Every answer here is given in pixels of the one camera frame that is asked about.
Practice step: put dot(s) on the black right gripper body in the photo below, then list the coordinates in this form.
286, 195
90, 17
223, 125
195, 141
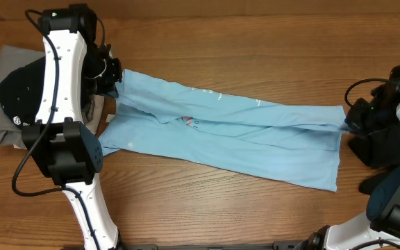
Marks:
369, 121

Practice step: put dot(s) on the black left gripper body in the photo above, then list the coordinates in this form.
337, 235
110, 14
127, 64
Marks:
98, 76

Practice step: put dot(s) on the light blue printed t-shirt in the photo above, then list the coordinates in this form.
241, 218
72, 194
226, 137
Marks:
295, 144

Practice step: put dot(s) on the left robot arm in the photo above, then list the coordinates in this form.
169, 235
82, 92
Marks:
59, 142

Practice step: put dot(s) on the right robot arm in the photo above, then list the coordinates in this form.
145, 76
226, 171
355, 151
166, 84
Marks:
379, 225

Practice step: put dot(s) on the black t-shirt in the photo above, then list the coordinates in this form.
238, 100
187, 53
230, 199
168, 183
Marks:
378, 150

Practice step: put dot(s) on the folded black garment with logo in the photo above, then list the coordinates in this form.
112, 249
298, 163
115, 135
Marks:
21, 93

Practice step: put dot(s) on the folded grey garment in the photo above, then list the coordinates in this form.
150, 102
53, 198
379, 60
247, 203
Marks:
12, 58

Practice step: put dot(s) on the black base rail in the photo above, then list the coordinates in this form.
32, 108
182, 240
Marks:
277, 245

